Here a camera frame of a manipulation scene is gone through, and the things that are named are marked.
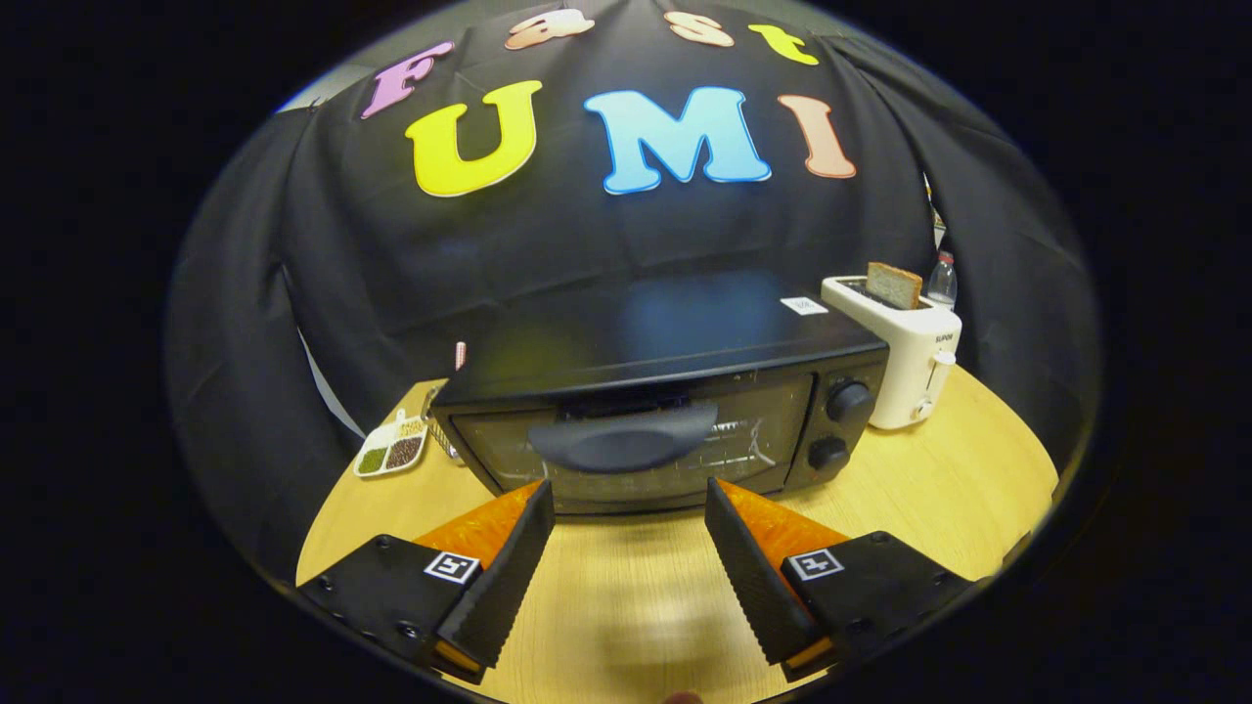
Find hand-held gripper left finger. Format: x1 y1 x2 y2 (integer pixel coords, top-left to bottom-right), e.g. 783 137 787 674
296 479 557 685

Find white pop-up toaster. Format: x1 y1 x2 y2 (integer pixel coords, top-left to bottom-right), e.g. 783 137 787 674
820 276 963 431

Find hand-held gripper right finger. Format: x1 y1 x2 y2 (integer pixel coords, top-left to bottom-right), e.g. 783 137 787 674
704 477 974 683

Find clear plastic bottle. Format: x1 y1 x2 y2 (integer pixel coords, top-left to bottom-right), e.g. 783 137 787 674
925 250 958 310

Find black toaster oven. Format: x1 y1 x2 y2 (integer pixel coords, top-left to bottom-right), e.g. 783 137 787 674
428 274 891 516

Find white divided dish with beans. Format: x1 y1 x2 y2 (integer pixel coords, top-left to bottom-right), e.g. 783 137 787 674
353 411 429 478

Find brown bread slice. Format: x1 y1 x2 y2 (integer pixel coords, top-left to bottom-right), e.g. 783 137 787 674
866 261 923 311

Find black backdrop cloth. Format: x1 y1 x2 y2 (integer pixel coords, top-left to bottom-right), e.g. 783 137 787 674
166 0 1101 578

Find wire mesh basket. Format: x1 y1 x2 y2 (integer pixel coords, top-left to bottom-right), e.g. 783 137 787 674
423 386 466 461

